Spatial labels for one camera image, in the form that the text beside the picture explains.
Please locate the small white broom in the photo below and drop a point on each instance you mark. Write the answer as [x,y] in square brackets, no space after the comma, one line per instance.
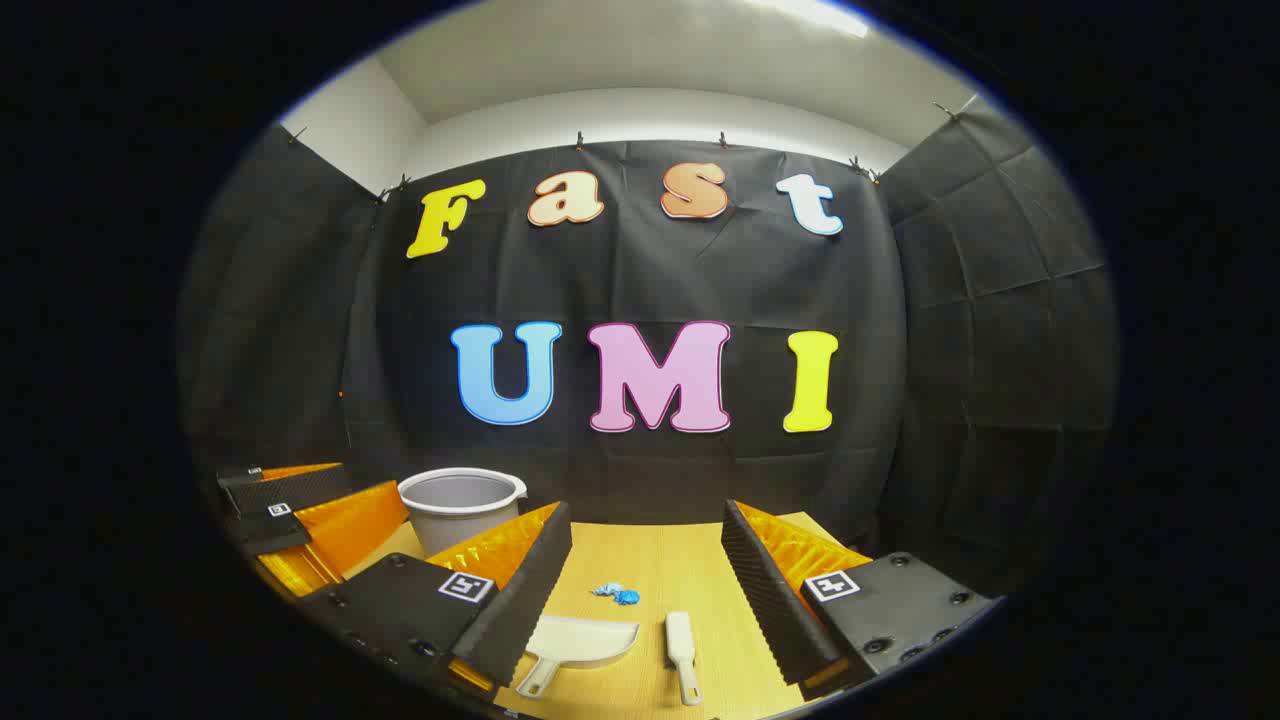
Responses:
[681,640]

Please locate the wooden desktop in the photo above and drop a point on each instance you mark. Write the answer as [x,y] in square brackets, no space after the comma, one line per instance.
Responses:
[650,570]

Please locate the light blue paper scrap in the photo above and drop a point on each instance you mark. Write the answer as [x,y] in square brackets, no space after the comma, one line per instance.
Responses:
[605,590]

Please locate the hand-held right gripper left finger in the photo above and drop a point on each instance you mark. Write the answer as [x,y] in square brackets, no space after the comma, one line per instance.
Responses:
[520,600]

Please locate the black backdrop cloth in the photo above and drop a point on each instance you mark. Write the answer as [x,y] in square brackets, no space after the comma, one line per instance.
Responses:
[640,270]

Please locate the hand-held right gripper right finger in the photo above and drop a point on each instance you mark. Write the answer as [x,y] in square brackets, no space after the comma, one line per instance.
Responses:
[775,600]

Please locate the white plastic dustpan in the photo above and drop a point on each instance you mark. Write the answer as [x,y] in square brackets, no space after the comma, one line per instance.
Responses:
[585,642]

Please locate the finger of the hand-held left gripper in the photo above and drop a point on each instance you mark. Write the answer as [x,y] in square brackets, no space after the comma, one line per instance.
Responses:
[345,530]
[290,487]

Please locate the grey plastic garbage bin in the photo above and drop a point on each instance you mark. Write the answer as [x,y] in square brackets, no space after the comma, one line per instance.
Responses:
[455,525]

